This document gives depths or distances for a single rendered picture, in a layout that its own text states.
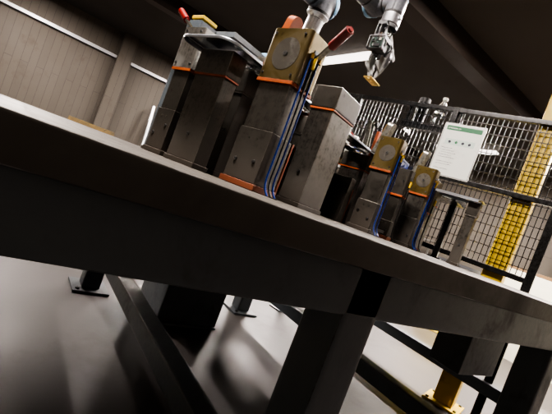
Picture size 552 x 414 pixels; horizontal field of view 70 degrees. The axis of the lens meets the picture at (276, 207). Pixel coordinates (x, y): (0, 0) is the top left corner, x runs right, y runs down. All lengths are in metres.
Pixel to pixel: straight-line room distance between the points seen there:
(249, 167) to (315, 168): 0.24
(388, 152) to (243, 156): 0.70
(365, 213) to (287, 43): 0.71
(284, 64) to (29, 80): 8.99
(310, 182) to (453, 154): 1.49
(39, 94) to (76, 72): 0.87
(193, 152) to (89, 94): 8.89
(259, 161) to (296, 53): 0.24
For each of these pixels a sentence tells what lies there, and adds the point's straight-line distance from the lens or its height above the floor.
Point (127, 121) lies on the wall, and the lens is 9.95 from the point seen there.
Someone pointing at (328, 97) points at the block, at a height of 1.00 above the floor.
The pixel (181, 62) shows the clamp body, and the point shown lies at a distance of 1.17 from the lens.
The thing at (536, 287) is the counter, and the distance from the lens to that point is 4.71.
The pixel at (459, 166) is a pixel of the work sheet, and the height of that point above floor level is 1.22.
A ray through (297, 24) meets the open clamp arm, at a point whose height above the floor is 1.09.
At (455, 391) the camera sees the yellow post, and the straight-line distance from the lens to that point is 2.38.
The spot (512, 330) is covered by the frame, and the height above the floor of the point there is 0.61.
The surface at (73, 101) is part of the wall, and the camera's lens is 9.77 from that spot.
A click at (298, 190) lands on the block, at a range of 1.03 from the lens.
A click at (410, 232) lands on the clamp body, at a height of 0.77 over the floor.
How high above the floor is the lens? 0.71
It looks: 2 degrees down
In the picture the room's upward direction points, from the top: 21 degrees clockwise
